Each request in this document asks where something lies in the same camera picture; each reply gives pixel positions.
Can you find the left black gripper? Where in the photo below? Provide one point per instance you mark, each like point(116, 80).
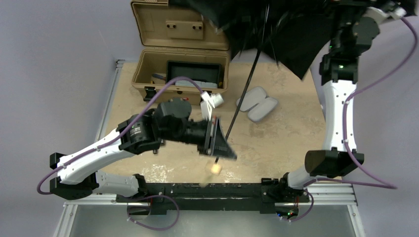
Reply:
point(211, 137)

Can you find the lilac zippered umbrella case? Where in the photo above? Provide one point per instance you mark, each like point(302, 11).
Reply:
point(258, 104)

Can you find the beige umbrella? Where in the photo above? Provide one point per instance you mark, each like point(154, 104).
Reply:
point(291, 32)

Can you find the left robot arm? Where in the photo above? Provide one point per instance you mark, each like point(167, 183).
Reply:
point(81, 174)

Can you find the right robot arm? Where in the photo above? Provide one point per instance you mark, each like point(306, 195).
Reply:
point(352, 34)

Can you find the grey box in toolbox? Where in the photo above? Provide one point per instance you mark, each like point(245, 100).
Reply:
point(201, 84)

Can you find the black base bar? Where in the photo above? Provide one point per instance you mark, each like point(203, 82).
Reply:
point(265, 197)

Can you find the black tray in toolbox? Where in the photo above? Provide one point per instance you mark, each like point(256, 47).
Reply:
point(204, 72)

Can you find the tan plastic toolbox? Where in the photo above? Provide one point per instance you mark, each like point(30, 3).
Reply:
point(175, 34)

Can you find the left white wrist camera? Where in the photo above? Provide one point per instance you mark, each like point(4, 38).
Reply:
point(209, 102)

